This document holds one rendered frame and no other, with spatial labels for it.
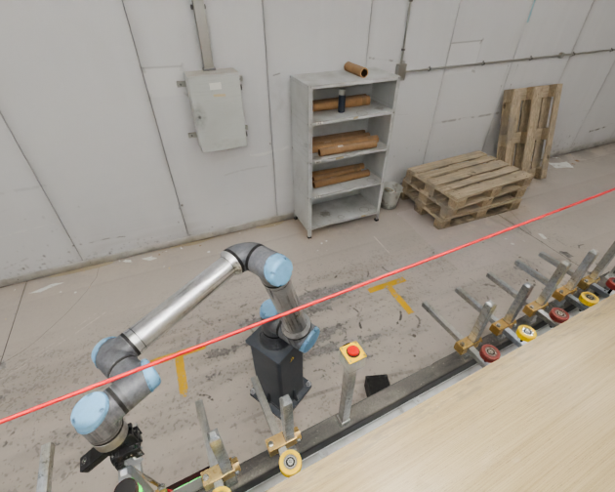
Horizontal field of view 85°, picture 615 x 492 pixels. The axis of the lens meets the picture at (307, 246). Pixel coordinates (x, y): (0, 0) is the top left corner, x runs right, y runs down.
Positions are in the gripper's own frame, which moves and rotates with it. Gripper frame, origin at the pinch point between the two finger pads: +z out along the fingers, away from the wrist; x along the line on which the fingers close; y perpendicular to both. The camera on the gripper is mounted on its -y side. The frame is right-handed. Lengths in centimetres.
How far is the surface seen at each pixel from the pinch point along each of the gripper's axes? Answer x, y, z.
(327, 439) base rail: -12, 68, 32
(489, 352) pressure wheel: -20, 147, 12
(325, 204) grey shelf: 233, 204, 90
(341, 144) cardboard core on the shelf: 205, 203, 6
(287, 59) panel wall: 243, 167, -65
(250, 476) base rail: -10.4, 33.9, 31.3
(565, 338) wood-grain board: -30, 186, 13
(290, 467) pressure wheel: -21, 47, 11
